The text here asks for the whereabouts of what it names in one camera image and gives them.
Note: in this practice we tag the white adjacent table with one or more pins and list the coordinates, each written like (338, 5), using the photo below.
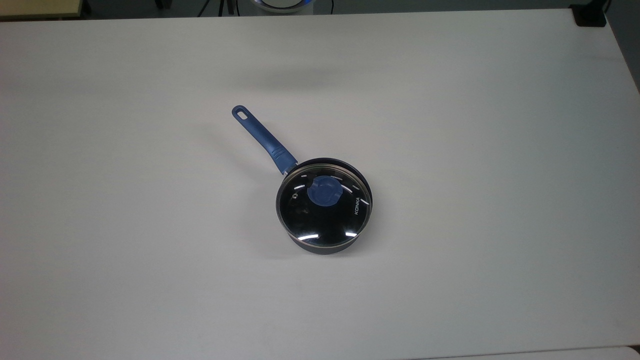
(550, 353)

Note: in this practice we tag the black table clamp block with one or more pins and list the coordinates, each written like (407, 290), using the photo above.
(590, 16)

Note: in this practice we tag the yellowish wooden table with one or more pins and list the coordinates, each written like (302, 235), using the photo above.
(40, 7)

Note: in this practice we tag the black tripod legs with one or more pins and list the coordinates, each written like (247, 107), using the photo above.
(222, 6)

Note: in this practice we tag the glass lid with blue knob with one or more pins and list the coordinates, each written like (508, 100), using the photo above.
(325, 220)

